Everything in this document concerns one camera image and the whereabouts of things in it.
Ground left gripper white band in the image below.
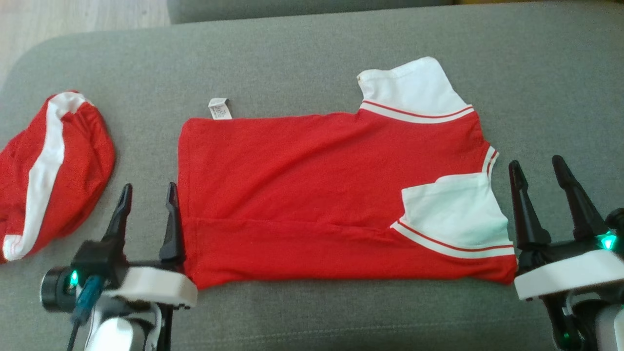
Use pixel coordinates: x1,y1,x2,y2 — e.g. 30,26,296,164
40,182,198,313

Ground narrow grey sofa seat cushion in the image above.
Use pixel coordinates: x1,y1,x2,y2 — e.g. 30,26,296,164
167,0,455,24

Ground red shorts with white stripe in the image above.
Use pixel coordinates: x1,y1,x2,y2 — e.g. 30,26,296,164
0,90,117,264

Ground black cable with teal plug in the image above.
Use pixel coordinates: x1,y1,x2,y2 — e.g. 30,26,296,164
66,274,105,351

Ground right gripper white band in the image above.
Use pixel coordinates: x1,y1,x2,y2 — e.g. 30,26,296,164
508,155,624,301

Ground red shirt with white sleeves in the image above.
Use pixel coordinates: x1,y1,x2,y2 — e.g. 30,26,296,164
177,56,518,291

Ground large grey sofa seat cushion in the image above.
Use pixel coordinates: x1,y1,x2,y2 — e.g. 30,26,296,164
0,0,624,351

